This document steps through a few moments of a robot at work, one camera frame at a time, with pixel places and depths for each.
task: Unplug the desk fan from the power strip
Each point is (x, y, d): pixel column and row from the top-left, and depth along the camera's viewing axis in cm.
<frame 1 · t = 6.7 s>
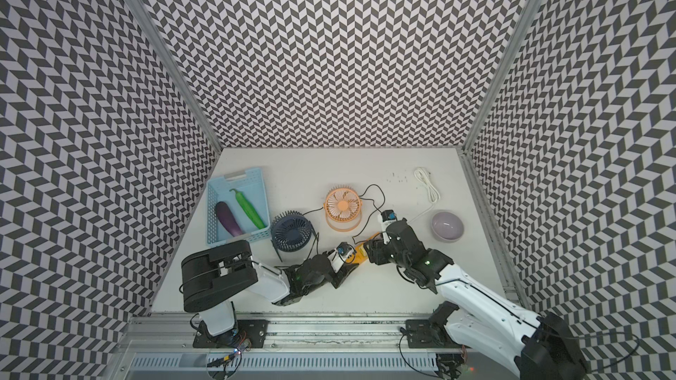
left hand: (349, 260, 87), fingers open
right hand: (372, 249, 81), fingers open
light blue plastic basket: (237, 208, 103), on the table
purple toy eggplant: (226, 219, 96), point 2 cm above the table
green toy pepper: (249, 209, 100), on the table
dark blue desk fan: (291, 231, 84), point 11 cm above the table
orange desk fan: (343, 203, 92), point 9 cm above the table
lilac bowl: (447, 227, 98), on the table

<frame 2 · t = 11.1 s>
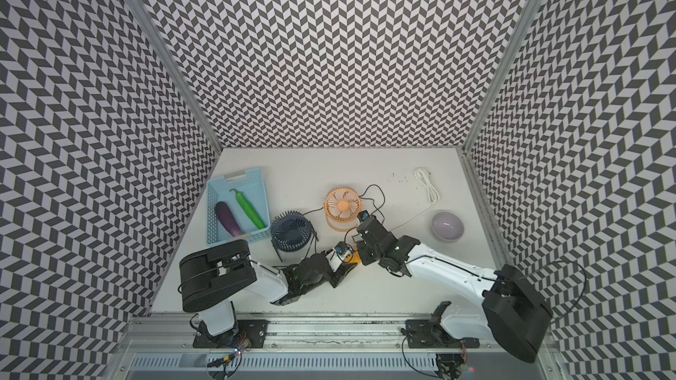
left hand: (347, 259, 87), fingers open
right hand: (365, 250, 84), fingers open
the named things where they were.

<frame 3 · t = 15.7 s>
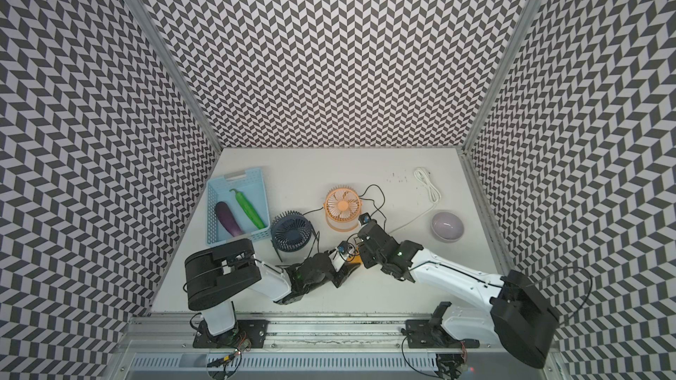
left hand: (350, 259, 87), fingers open
right hand: (367, 251, 83), fingers open
the named things where they were.

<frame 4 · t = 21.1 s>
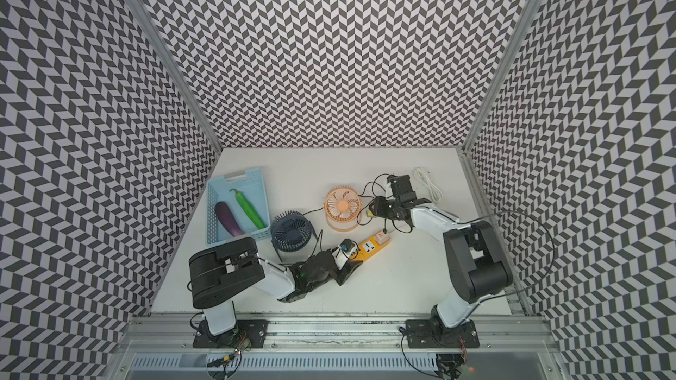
left hand: (353, 259, 87), fingers open
right hand: (374, 211, 93), fingers open
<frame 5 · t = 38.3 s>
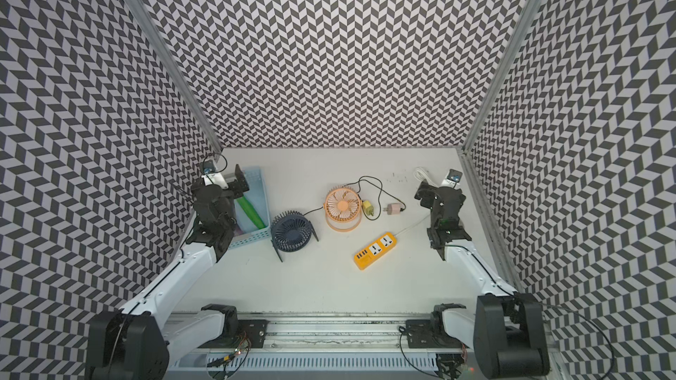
left hand: (222, 172, 79), fingers open
right hand: (436, 188, 85), fingers open
pink plug adapter: (393, 208, 97), point 4 cm above the table
orange power strip: (374, 250, 88), point 2 cm above the table
